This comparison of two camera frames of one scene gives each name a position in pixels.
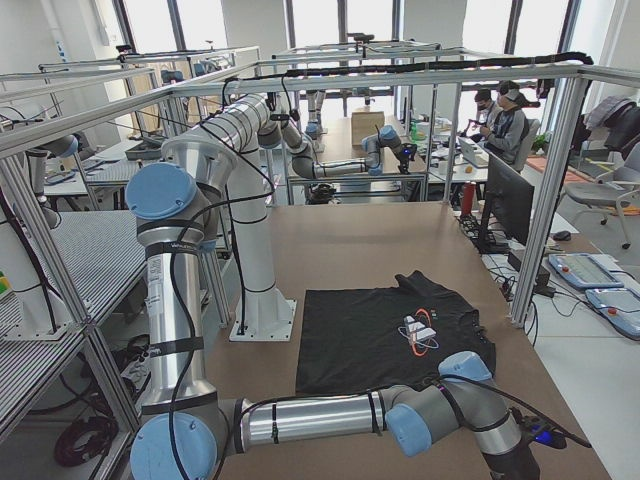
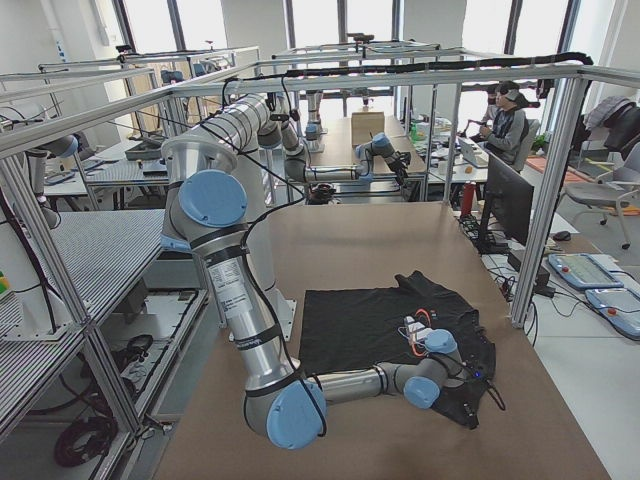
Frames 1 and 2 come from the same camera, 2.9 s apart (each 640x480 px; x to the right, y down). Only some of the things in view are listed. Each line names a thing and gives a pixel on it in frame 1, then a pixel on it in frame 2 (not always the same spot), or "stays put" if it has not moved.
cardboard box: x=364 y=124 stays put
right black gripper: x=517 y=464 to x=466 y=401
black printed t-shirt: x=361 y=340 stays put
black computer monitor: x=509 y=209 stays put
